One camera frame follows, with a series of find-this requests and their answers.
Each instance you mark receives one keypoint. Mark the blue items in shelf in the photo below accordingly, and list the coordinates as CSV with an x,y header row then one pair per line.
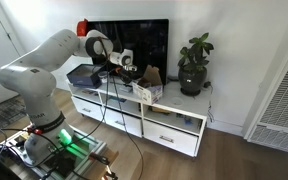
x,y
185,119

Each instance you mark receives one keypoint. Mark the black orange clamp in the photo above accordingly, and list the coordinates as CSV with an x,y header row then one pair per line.
x,y
102,161

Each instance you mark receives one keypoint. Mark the open navy blue box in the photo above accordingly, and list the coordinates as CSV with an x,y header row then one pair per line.
x,y
84,76

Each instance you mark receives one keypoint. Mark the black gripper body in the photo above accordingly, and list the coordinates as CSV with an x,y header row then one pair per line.
x,y
128,71

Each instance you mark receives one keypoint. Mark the green leafy plant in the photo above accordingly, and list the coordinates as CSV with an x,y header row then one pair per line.
x,y
195,53

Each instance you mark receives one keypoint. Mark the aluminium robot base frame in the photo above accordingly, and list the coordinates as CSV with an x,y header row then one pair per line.
x,y
87,150

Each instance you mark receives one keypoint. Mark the grey patterned rug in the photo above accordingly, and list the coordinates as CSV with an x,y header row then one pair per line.
x,y
2,113

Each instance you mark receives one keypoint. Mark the black flat screen tv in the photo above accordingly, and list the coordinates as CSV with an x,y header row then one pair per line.
x,y
147,43

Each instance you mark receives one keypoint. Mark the open cardboard box white label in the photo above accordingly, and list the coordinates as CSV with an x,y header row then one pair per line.
x,y
149,88

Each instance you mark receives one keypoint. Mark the black round plant pot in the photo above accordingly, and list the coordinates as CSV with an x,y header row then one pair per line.
x,y
191,81

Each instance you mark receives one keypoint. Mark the white tv stand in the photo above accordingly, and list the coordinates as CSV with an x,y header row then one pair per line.
x,y
184,106

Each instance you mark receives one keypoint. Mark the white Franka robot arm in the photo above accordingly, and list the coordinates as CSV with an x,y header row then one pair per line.
x,y
34,80

